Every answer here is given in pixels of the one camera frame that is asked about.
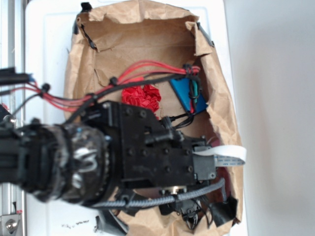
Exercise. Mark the silver corner bracket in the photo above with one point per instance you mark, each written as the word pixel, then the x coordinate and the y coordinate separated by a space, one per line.
pixel 11 225

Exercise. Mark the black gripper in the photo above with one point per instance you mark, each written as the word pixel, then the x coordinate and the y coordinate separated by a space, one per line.
pixel 143 152

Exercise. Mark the brown paper lined box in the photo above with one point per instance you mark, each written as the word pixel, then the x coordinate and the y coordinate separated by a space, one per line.
pixel 108 39

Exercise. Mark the aluminium frame rail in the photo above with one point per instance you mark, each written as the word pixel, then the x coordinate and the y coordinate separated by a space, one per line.
pixel 12 54

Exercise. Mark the red crumpled tissue paper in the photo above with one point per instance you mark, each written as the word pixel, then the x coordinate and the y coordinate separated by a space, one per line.
pixel 146 97

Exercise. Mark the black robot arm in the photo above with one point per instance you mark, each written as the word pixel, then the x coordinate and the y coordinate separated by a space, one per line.
pixel 98 162

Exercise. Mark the black metal bracket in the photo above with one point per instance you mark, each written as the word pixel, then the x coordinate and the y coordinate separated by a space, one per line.
pixel 6 116

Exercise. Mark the blue rectangular block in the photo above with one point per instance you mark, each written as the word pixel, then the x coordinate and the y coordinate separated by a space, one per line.
pixel 189 95

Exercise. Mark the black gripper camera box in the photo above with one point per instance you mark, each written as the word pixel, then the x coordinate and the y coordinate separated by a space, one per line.
pixel 204 163

